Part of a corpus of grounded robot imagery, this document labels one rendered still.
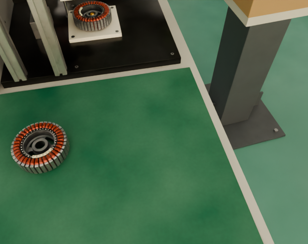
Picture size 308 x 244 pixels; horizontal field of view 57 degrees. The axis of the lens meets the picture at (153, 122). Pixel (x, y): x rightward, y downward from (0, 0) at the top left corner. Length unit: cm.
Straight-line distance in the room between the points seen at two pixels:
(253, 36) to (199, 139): 66
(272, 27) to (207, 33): 106
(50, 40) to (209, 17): 183
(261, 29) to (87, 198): 91
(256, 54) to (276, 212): 72
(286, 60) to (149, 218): 177
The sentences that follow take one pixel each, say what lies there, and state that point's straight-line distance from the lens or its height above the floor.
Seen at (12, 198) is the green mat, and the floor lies 75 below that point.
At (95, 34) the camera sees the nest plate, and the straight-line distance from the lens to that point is 86.
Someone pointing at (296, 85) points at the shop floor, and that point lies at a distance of 200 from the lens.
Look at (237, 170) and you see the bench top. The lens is 62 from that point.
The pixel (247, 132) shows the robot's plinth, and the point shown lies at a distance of 162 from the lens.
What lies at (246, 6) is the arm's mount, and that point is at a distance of 103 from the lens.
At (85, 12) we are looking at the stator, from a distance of 93.
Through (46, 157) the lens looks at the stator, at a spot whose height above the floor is 79.
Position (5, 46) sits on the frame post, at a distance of 73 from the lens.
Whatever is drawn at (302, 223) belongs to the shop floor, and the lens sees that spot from 149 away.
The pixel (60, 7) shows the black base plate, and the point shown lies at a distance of 103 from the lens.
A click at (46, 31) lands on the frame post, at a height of 90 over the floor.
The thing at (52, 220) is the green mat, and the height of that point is 75.
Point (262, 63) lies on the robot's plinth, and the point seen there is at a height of 44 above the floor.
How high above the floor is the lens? 127
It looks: 53 degrees down
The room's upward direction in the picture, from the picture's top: straight up
